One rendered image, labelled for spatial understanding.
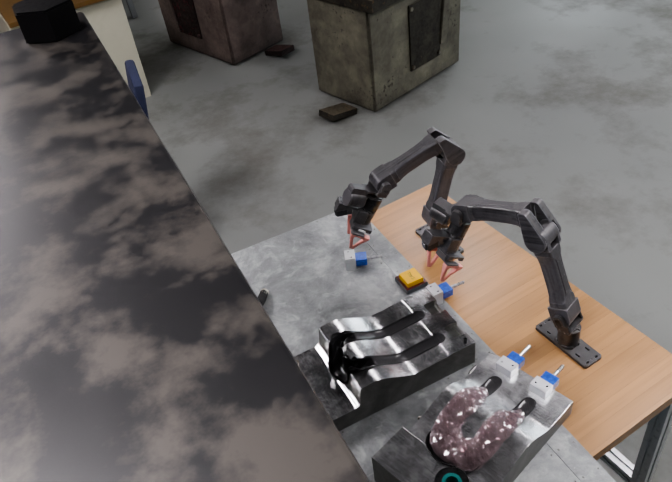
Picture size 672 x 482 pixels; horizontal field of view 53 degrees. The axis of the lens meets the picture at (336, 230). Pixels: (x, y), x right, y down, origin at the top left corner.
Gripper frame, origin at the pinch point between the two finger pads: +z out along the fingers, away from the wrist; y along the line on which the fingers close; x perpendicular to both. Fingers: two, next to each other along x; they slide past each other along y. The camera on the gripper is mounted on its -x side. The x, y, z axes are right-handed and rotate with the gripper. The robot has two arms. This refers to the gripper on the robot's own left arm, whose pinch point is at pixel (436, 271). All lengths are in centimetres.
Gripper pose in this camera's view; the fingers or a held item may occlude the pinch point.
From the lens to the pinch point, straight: 213.8
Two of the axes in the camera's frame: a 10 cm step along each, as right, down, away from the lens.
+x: 8.4, 0.7, 5.4
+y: 4.2, 5.4, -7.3
